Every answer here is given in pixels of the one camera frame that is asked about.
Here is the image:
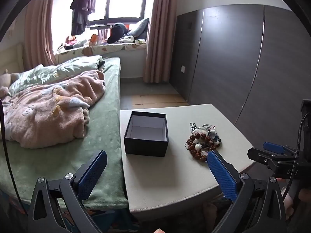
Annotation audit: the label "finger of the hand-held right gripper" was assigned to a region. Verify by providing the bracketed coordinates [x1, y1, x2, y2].
[263, 141, 295, 155]
[247, 148, 278, 170]

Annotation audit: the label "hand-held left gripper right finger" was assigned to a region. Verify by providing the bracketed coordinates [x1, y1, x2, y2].
[207, 150, 287, 233]

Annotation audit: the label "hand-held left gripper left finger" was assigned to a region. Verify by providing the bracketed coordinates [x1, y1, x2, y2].
[27, 150, 107, 233]

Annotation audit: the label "brown seed bead bracelet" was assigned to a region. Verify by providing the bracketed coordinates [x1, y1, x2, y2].
[186, 130, 220, 161]

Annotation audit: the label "green and dark bead bracelet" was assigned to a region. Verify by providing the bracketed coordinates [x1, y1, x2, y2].
[211, 133, 223, 150]

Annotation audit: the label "white bead bracelet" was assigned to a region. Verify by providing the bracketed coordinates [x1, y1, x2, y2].
[195, 126, 217, 151]

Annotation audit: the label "black gift box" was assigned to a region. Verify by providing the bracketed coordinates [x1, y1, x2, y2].
[124, 111, 169, 157]

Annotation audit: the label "person's right hand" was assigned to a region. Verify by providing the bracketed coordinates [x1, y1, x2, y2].
[283, 188, 311, 220]

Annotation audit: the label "bed with green sheet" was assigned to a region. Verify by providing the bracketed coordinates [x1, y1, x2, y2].
[0, 57, 130, 210]

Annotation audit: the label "pink fleece blanket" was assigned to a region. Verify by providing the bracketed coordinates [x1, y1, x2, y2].
[0, 70, 106, 149]

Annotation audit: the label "light green quilt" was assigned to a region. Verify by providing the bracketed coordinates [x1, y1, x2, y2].
[8, 55, 106, 96]

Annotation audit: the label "beige plush toy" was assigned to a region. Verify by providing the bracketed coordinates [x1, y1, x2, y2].
[0, 70, 20, 97]

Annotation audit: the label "patterned window seat cushion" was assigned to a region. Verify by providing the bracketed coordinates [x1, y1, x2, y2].
[54, 41, 147, 64]

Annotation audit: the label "pile of colourful toys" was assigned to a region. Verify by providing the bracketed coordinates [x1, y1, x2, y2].
[58, 34, 99, 52]

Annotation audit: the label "cream headboard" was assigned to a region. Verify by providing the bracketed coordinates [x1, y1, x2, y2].
[0, 42, 25, 76]

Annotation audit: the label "black bag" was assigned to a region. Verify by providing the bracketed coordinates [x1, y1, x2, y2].
[107, 22, 131, 44]

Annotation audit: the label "pink curtain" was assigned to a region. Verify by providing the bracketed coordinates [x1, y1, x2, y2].
[23, 0, 60, 69]
[142, 0, 179, 83]

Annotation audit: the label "grey pillow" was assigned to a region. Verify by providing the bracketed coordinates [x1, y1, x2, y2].
[126, 17, 150, 40]

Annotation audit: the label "hanging dark clothes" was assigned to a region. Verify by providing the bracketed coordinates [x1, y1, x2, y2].
[70, 0, 97, 36]

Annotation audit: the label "dark framed window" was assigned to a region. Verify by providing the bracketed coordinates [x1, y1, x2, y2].
[52, 0, 156, 47]

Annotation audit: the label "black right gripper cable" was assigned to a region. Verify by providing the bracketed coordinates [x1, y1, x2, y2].
[281, 114, 309, 198]

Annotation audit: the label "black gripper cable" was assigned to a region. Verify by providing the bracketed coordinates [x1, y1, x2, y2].
[281, 114, 309, 198]
[0, 99, 28, 214]

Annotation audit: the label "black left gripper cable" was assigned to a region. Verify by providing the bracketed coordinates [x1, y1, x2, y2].
[0, 99, 28, 214]

